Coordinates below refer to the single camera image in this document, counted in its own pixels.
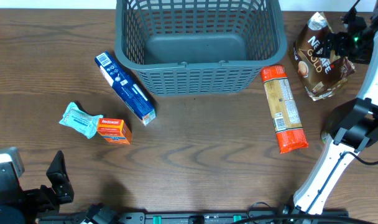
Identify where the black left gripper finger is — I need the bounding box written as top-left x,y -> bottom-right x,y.
46,151 -> 74,204
0,147 -> 25,187

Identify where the brown Nescafe Gold bag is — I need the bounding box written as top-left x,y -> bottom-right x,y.
288,12 -> 356,101

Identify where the grey plastic basket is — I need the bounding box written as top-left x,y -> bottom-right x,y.
114,0 -> 287,96

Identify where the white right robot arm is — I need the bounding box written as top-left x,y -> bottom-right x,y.
288,1 -> 378,215

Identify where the light teal wipes packet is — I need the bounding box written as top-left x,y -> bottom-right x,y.
59,102 -> 103,139

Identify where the orange Redoxon box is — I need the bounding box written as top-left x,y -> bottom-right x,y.
97,118 -> 132,144

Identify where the green lid spice jar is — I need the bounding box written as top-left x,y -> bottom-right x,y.
320,131 -> 329,144

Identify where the blue toothpaste box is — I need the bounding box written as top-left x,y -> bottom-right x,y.
94,52 -> 156,126

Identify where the orange tan biscuit packet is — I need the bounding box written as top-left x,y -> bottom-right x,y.
260,65 -> 308,154

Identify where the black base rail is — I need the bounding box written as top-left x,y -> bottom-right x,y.
38,202 -> 350,224

